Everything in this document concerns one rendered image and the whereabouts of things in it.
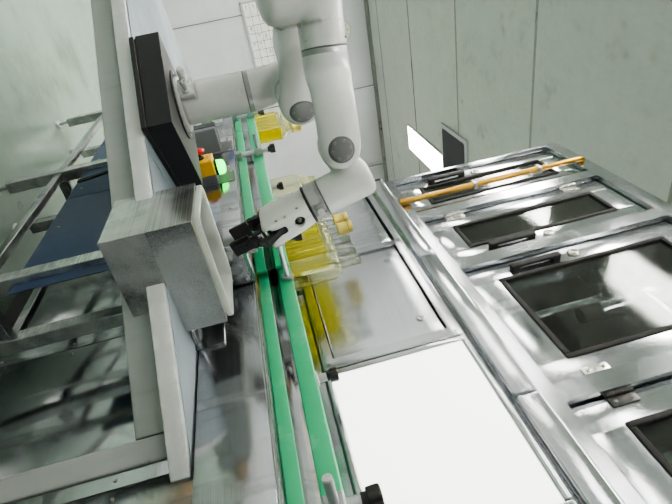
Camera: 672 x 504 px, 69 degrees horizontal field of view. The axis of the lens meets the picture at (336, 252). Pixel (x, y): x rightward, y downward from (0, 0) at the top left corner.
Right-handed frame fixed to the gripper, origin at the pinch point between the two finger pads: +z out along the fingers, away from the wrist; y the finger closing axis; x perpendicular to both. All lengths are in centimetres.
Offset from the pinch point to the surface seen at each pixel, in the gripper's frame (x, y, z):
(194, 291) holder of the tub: 0.3, -10.8, 9.9
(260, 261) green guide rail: -16.0, 16.0, 3.0
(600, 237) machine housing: -63, 20, -84
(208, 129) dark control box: 2, 76, 7
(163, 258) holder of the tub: 8.8, -10.7, 10.5
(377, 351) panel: -38.9, -5.6, -13.0
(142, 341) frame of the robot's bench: -1.7, -14.8, 21.5
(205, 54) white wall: -51, 606, 51
